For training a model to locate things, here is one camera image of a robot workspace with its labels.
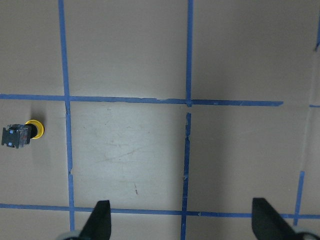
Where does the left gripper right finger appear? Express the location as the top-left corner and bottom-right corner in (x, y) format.
(251, 197), (300, 240)

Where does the yellow push button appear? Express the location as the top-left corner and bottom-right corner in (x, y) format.
(1, 119), (45, 149)

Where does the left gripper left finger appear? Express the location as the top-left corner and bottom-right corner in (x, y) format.
(79, 200), (111, 240)

